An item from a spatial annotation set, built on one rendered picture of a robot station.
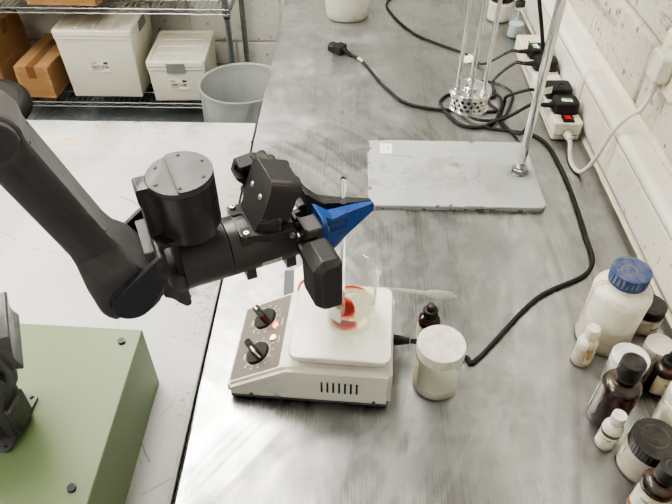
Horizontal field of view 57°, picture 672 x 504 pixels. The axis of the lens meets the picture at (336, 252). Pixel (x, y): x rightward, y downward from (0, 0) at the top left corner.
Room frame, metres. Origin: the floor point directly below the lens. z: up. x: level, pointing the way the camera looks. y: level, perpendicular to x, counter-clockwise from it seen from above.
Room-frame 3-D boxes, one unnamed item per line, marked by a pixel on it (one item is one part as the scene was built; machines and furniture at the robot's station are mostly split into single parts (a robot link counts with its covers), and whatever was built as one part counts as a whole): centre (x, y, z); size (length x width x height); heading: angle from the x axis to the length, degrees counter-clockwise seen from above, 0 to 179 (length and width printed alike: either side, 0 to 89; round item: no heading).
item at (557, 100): (1.07, -0.43, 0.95); 0.07 x 0.04 x 0.02; 88
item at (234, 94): (2.16, 0.36, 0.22); 0.33 x 0.33 x 0.41
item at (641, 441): (0.35, -0.35, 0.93); 0.05 x 0.05 x 0.06
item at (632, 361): (0.42, -0.33, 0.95); 0.04 x 0.04 x 0.11
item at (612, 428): (0.38, -0.32, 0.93); 0.02 x 0.02 x 0.06
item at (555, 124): (1.22, -0.45, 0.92); 0.40 x 0.06 x 0.04; 178
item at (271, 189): (0.46, 0.07, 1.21); 0.07 x 0.06 x 0.07; 25
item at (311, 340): (0.49, -0.01, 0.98); 0.12 x 0.12 x 0.01; 85
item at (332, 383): (0.50, 0.02, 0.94); 0.22 x 0.13 x 0.08; 85
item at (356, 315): (0.50, -0.02, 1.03); 0.07 x 0.06 x 0.08; 0
